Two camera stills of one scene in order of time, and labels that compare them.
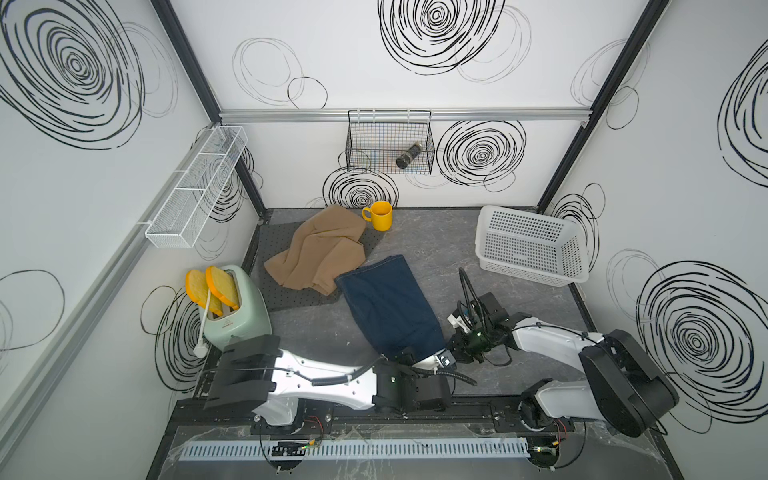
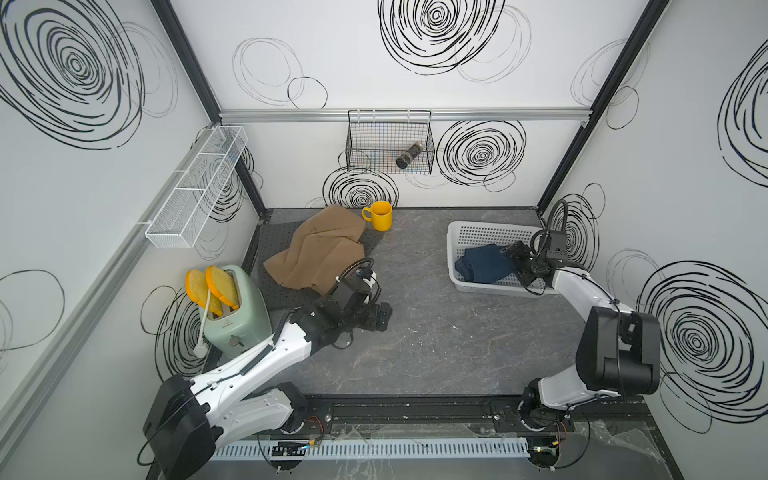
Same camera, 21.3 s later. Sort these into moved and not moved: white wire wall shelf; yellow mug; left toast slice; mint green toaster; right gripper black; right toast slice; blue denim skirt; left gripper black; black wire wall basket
Moved: right gripper black; blue denim skirt; left gripper black
Not moved: right toast slice; yellow mug; left toast slice; white wire wall shelf; black wire wall basket; mint green toaster
